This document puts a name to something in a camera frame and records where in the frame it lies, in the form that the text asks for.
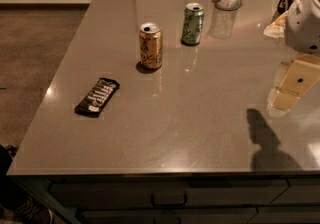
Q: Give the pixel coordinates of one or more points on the grey upper drawer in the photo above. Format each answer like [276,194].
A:
[189,193]

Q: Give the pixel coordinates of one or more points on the grey right drawer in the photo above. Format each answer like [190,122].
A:
[300,191]

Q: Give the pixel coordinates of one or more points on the green soda can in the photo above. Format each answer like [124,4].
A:
[193,24]

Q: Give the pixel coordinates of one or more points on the grey lower drawer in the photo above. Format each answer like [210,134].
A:
[169,216]

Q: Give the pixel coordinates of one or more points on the grey drawer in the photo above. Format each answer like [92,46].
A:
[300,191]
[189,193]
[169,216]

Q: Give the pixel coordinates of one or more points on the dark shoe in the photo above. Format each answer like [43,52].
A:
[31,212]

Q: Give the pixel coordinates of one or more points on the orange soda can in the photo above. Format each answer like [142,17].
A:
[151,43]

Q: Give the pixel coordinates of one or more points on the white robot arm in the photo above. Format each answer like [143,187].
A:
[276,29]

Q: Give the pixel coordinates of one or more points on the black snack bar wrapper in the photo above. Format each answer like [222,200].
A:
[97,98]

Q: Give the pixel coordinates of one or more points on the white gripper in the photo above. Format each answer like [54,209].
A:
[302,28]

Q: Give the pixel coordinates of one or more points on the black drawer handle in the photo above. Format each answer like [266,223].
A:
[169,199]

